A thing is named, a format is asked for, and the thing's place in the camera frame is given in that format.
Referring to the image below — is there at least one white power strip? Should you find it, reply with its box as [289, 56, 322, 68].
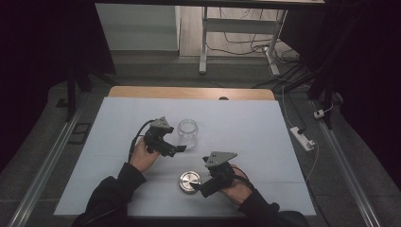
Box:
[289, 126, 317, 152]

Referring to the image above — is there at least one white desk frame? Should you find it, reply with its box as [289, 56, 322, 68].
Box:
[198, 6, 289, 77]

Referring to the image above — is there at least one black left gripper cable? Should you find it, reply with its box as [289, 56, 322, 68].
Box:
[127, 118, 157, 164]

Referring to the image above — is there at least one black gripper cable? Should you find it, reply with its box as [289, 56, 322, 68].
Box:
[127, 118, 157, 164]
[231, 166, 255, 192]

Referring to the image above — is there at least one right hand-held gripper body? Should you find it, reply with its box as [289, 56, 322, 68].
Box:
[198, 150, 238, 199]

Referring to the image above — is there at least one white foam board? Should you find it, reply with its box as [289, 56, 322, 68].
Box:
[53, 96, 317, 218]

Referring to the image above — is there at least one black metal stand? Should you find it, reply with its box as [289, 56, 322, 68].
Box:
[272, 15, 363, 131]
[56, 61, 117, 123]

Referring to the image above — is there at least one tangle of black floor cables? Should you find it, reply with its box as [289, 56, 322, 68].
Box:
[206, 8, 305, 90]

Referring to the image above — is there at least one clear glass jar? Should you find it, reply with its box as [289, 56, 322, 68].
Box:
[176, 118, 200, 151]

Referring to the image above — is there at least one person's left hand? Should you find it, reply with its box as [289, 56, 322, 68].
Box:
[129, 137, 161, 174]

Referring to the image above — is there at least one person's right hand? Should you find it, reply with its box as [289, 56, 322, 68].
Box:
[218, 164, 253, 207]

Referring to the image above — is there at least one wooden table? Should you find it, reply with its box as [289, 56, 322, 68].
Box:
[108, 85, 276, 102]

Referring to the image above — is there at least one round silver metal lid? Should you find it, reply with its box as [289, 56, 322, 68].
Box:
[179, 170, 202, 195]

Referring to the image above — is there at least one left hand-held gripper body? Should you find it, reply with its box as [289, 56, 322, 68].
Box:
[143, 115, 179, 158]

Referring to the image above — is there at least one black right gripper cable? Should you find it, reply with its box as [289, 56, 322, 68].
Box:
[231, 166, 255, 192]

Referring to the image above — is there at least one aluminium floor rail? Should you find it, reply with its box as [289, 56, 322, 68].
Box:
[309, 99, 383, 227]
[8, 94, 90, 227]

